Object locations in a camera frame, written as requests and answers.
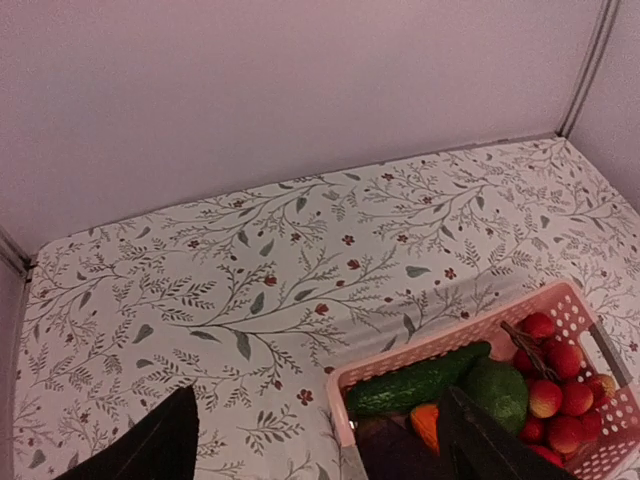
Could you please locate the right aluminium frame post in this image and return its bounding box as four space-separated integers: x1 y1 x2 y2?
555 0 622 139

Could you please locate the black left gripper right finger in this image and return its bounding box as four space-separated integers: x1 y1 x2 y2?
437 387 574 480

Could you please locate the left aluminium frame post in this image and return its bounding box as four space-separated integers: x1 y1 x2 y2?
0 226 33 278

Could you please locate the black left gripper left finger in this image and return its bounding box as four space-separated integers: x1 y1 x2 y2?
60 386 199 480

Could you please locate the aluminium frame post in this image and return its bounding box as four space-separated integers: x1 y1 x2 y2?
0 226 33 278
555 0 622 139

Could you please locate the orange red pepper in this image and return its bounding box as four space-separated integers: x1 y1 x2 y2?
409 404 440 454

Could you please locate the green avocado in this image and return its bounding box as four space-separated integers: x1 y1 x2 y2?
460 357 529 435

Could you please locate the pink plastic basket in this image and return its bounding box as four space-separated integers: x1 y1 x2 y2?
327 281 639 479

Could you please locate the floral tablecloth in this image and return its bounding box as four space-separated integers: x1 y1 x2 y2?
12 139 639 479

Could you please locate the dark purple eggplant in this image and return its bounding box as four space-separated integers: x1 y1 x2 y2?
354 417 449 480

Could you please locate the red lychee bunch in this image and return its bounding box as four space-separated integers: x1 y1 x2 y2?
501 312 616 467

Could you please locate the green cucumber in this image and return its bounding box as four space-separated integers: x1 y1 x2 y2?
345 341 491 418

